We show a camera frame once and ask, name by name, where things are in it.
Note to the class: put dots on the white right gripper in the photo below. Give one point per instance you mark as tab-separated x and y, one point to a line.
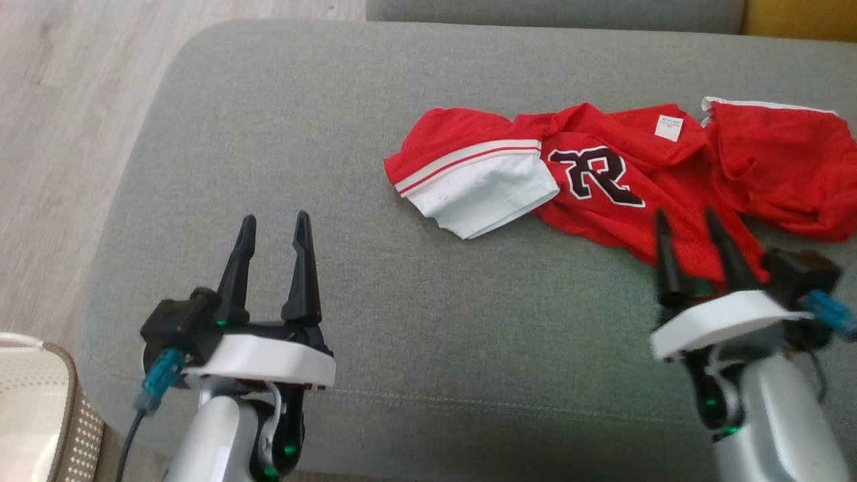
723	318

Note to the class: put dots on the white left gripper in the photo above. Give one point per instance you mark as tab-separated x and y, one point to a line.
268	358

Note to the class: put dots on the red shorts with white stripe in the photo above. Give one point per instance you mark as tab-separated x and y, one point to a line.
783	161

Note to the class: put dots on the red jersey with white sleeves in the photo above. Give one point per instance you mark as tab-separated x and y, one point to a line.
602	134

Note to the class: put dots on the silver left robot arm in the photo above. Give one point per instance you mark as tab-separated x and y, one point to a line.
214	435

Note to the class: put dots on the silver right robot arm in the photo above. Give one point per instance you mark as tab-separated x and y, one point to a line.
776	415

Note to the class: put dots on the large grey sofa chaise cushion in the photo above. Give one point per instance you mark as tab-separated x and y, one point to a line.
402	301

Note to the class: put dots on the beige perforated laundry basket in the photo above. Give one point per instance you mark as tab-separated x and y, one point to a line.
33	415

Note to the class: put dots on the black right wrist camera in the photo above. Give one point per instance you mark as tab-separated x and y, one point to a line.
800	274

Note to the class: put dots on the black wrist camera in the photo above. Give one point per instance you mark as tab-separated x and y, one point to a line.
177	325
800	274

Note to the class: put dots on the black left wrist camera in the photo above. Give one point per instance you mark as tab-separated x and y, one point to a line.
177	325

